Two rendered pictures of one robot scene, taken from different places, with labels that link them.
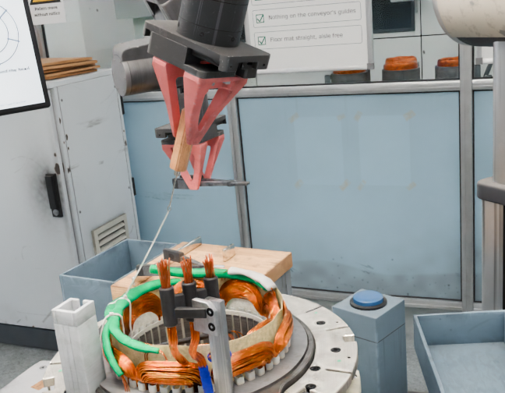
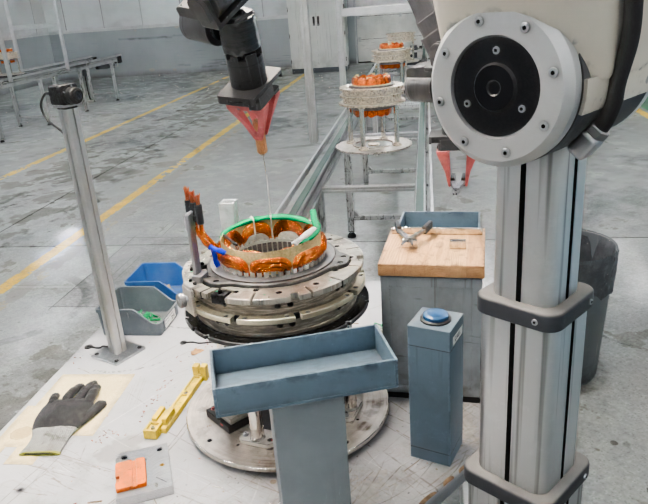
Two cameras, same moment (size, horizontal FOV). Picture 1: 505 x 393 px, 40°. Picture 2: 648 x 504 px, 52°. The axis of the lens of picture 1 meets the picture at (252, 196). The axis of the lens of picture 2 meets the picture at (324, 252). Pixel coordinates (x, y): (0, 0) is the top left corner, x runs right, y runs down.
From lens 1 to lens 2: 1.11 m
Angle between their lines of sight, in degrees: 71
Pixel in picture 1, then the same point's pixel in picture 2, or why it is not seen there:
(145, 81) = (416, 94)
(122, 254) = (470, 221)
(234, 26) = (237, 78)
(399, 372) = (437, 386)
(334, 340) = (291, 290)
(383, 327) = (416, 337)
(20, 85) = not seen: hidden behind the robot
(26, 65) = not seen: hidden behind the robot
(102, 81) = not seen: outside the picture
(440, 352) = (369, 358)
